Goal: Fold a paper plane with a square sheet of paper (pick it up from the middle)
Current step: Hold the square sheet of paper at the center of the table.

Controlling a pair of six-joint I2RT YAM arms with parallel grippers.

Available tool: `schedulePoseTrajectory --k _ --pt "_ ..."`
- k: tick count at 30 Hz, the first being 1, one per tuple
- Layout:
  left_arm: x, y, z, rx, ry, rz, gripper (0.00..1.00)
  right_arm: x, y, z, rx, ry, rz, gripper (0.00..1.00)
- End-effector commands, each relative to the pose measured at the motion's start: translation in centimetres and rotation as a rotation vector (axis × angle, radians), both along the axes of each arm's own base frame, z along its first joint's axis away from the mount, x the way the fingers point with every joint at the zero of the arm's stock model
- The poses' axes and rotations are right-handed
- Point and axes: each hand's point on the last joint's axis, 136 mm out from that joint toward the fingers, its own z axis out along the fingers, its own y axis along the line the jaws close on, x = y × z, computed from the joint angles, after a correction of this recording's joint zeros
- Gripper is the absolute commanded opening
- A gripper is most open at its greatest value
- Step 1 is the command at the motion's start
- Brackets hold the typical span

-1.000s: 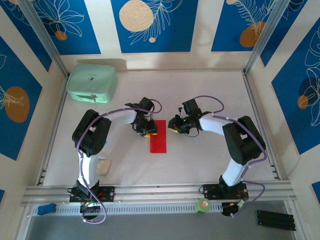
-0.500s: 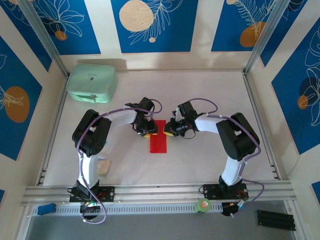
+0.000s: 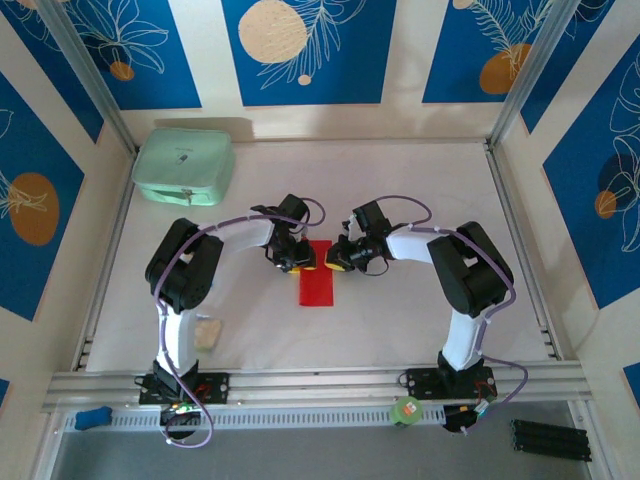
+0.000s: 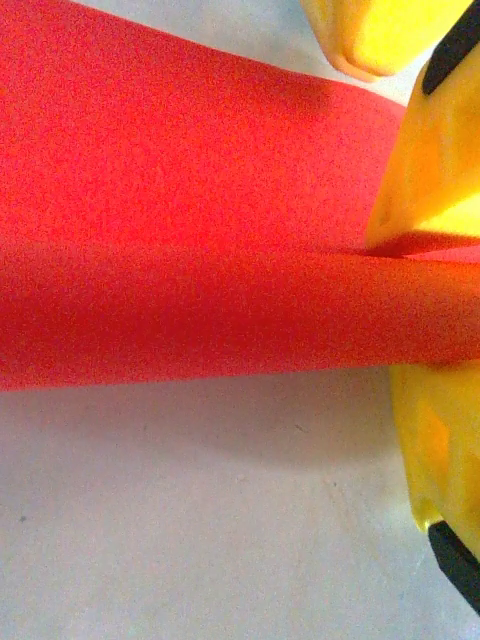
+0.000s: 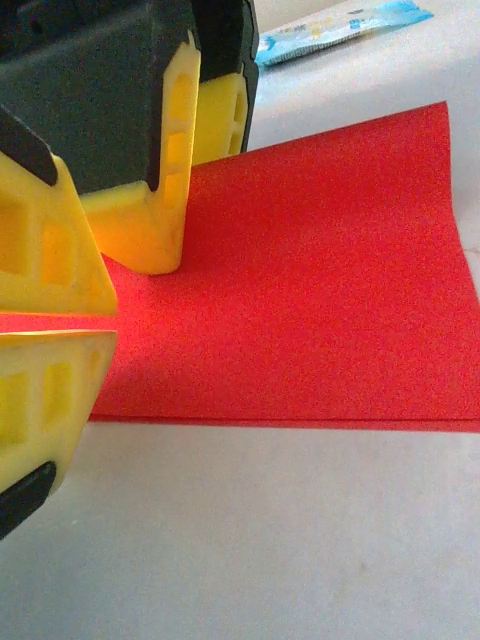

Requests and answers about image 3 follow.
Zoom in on red paper sheet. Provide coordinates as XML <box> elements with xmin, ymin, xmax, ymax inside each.
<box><xmin>298</xmin><ymin>239</ymin><xmax>335</xmax><ymax>308</ymax></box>

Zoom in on clear bag of beige snacks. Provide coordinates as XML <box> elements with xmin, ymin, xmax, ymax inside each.
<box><xmin>192</xmin><ymin>313</ymin><xmax>225</xmax><ymax>356</ymax></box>

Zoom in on mint green zipper pouch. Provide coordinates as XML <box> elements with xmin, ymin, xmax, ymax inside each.
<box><xmin>131</xmin><ymin>128</ymin><xmax>237</xmax><ymax>208</ymax></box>

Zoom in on green tape roll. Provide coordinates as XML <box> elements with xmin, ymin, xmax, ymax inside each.
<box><xmin>389</xmin><ymin>397</ymin><xmax>424</xmax><ymax>429</ymax></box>

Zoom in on blue bone-shaped foam piece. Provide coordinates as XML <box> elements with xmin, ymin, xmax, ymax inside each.
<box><xmin>74</xmin><ymin>407</ymin><xmax>112</xmax><ymax>432</ymax></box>

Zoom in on long aluminium mounting rail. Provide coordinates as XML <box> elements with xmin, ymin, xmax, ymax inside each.
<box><xmin>42</xmin><ymin>362</ymin><xmax>594</xmax><ymax>414</ymax></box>

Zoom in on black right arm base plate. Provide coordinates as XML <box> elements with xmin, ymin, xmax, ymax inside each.
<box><xmin>405</xmin><ymin>367</ymin><xmax>497</xmax><ymax>401</ymax></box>

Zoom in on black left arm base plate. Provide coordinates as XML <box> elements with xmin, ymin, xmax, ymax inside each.
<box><xmin>138</xmin><ymin>372</ymin><xmax>231</xmax><ymax>405</ymax></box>

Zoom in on grey slotted cable duct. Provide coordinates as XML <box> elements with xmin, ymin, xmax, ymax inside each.
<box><xmin>62</xmin><ymin>403</ymin><xmax>446</xmax><ymax>432</ymax></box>

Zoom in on aluminium table side rail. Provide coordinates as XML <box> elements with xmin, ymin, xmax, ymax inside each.
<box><xmin>485</xmin><ymin>143</ymin><xmax>562</xmax><ymax>362</ymax></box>
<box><xmin>72</xmin><ymin>149</ymin><xmax>139</xmax><ymax>371</ymax></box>

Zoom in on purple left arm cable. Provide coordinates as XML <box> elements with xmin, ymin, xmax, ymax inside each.
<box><xmin>152</xmin><ymin>196</ymin><xmax>329</xmax><ymax>449</ymax></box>

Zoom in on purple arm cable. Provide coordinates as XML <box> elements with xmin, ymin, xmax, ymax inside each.
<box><xmin>152</xmin><ymin>196</ymin><xmax>329</xmax><ymax>449</ymax></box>
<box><xmin>374</xmin><ymin>194</ymin><xmax>531</xmax><ymax>436</ymax></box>

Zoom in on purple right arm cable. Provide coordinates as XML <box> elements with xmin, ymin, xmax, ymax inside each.
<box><xmin>374</xmin><ymin>194</ymin><xmax>531</xmax><ymax>436</ymax></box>

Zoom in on aluminium frame post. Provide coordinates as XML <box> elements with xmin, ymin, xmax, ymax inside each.
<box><xmin>487</xmin><ymin>0</ymin><xmax>584</xmax><ymax>149</ymax></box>
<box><xmin>37</xmin><ymin>0</ymin><xmax>139</xmax><ymax>156</ymax></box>

